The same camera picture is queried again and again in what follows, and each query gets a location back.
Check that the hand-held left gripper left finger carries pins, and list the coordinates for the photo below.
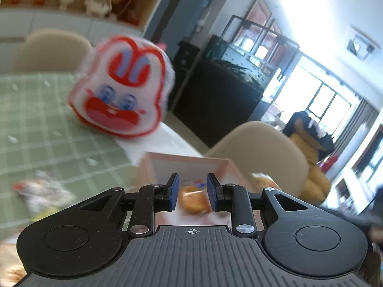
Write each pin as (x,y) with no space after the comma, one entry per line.
(174,191)

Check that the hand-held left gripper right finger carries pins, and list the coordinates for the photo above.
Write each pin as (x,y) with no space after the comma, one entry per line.
(212,192)

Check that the small golden bread packet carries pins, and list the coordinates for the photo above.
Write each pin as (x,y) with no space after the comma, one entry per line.
(194,201)

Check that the pink cardboard box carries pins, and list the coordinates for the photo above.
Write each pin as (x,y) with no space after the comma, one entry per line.
(185,166)

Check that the red orange snack packet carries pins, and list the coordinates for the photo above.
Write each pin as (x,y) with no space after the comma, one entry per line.
(266,182)

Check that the red white snack packet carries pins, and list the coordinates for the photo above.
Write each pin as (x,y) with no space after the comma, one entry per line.
(45,194)

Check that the beige chair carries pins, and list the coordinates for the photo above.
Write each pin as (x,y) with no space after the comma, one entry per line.
(51,50)
(263,149)

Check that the black framed fish tank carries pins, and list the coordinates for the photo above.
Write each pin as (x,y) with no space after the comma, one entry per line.
(224,95)

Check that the large yellow plush toy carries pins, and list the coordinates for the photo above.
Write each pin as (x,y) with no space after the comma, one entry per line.
(311,161)

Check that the rabbit face plush bag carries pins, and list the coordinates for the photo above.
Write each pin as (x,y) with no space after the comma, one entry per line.
(119,95)

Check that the tall black floor appliance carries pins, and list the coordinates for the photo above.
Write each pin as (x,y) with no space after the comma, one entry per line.
(185,53)

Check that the green checkered tablecloth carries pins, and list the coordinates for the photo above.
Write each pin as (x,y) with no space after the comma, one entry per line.
(45,131)

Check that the window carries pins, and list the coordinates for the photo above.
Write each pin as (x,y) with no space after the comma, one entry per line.
(326,95)

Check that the grey curtain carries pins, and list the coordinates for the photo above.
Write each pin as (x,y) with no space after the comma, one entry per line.
(359,125)

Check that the red framed picture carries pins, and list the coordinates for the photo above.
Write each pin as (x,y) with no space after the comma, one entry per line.
(257,13)
(273,36)

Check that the brown plush toy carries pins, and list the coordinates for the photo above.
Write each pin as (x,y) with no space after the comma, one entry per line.
(124,3)

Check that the white yellow plush toy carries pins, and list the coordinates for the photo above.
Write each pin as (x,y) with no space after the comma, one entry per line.
(97,4)

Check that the ceiling vent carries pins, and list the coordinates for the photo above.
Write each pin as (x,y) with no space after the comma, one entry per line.
(360,43)

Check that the white wall box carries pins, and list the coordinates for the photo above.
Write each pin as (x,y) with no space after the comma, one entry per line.
(203,21)

